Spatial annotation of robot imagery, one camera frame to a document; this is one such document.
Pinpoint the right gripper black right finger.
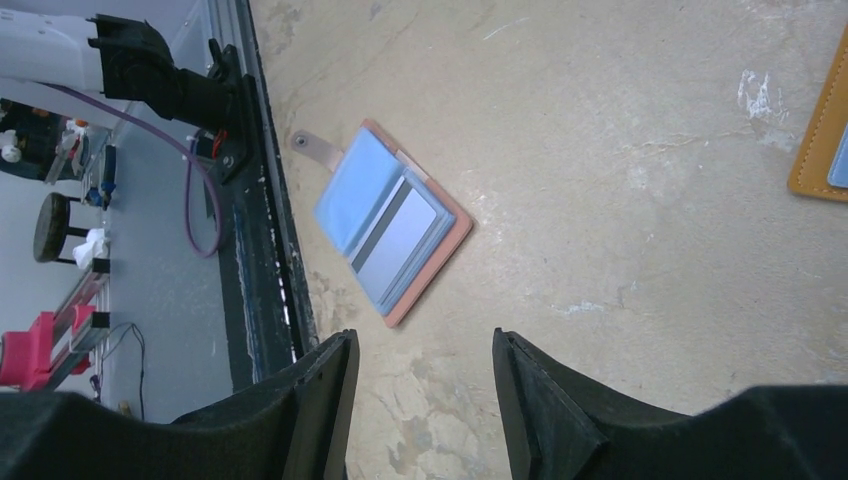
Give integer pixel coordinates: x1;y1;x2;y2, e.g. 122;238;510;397
492;330;847;479

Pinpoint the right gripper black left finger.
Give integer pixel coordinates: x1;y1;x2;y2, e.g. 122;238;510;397
1;330;360;479

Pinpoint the pink card holder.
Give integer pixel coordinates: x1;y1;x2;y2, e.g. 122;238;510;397
290;119;474;328

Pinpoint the grey credit card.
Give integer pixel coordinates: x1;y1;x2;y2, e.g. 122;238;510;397
351;178;437;315

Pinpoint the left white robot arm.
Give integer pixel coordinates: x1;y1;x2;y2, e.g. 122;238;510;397
1;9;241;131

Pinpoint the orange card holder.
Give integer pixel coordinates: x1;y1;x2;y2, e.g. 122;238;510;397
787;27;847;203

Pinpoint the pink red fixture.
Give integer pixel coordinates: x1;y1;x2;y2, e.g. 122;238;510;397
1;305;111;391

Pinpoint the black round stool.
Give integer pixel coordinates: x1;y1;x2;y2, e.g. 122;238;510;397
33;192;89;265

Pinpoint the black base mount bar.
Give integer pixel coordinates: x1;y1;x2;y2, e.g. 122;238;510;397
205;1;318;391

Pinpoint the thin black wire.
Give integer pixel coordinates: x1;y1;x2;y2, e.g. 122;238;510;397
92;321;147;422

